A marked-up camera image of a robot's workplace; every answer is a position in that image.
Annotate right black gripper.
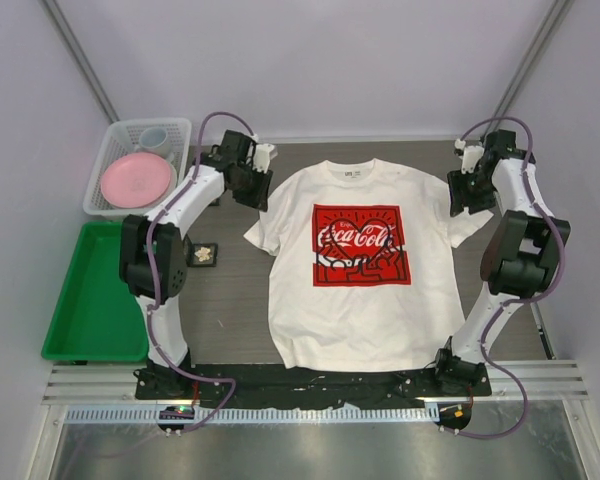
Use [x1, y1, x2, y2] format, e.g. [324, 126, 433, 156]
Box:
[448, 167, 496, 217]

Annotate gold flower brooch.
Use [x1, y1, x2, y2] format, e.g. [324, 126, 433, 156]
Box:
[194, 246, 213, 263]

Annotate white printed t-shirt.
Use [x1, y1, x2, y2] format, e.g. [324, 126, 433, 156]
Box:
[245, 159, 491, 373]

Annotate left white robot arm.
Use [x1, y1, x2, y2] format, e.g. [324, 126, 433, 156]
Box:
[119, 130, 277, 400]

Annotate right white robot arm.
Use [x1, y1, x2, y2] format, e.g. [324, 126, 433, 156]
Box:
[431, 130, 571, 396]

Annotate black brooch box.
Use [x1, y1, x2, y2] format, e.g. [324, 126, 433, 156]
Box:
[183, 235, 218, 268]

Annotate yellow-green plate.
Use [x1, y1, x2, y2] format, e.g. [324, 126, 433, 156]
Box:
[165, 164, 178, 196]

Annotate light blue cup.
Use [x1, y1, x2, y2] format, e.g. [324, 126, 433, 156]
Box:
[135, 127, 173, 162]

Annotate pink plate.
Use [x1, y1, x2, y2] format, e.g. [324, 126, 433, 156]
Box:
[100, 152, 175, 209]

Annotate white plastic basket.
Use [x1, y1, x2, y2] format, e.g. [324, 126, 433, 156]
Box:
[83, 117, 192, 221]

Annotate green plastic tray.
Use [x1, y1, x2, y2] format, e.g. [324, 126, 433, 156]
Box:
[41, 222, 148, 363]

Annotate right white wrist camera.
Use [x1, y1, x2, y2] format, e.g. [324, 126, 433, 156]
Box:
[454, 139, 485, 174]

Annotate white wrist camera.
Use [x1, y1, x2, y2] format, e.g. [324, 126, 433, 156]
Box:
[454, 139, 485, 174]
[252, 143, 277, 173]

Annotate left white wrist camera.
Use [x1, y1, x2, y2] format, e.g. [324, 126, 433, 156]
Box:
[252, 143, 277, 173]

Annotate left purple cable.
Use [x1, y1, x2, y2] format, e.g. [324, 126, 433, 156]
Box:
[144, 111, 259, 434]

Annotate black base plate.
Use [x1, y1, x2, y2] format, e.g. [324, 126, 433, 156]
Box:
[134, 361, 492, 410]

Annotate white slotted cable duct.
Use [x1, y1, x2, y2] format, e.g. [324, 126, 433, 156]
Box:
[64, 403, 439, 425]

